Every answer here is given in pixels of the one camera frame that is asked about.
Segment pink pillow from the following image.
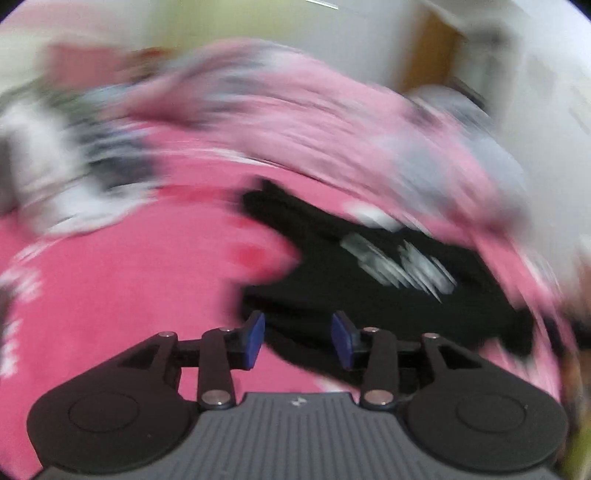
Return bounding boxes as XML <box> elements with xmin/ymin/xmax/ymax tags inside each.
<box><xmin>44</xmin><ymin>41</ymin><xmax>155</xmax><ymax>90</ymax></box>

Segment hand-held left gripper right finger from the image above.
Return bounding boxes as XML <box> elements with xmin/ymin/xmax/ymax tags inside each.
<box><xmin>331</xmin><ymin>310</ymin><xmax>484</xmax><ymax>411</ymax></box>

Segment black printed t-shirt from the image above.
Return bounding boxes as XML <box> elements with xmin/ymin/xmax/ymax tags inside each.
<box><xmin>239</xmin><ymin>179</ymin><xmax>539</xmax><ymax>393</ymax></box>

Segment white cloth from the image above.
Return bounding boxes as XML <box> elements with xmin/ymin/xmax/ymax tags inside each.
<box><xmin>0</xmin><ymin>99</ymin><xmax>155</xmax><ymax>236</ymax></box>

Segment pale yellow wardrobe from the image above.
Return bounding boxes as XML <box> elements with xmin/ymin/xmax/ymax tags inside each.
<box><xmin>0</xmin><ymin>0</ymin><xmax>407</xmax><ymax>93</ymax></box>

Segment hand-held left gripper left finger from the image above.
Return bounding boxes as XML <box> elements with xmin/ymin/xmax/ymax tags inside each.
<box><xmin>110</xmin><ymin>310</ymin><xmax>267</xmax><ymax>411</ymax></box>

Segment pink grey floral duvet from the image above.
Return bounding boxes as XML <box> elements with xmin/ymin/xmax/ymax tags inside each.
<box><xmin>104</xmin><ymin>39</ymin><xmax>561</xmax><ymax>324</ymax></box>

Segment pink floral bed blanket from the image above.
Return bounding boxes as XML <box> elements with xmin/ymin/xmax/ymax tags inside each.
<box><xmin>0</xmin><ymin>127</ymin><xmax>583</xmax><ymax>480</ymax></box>

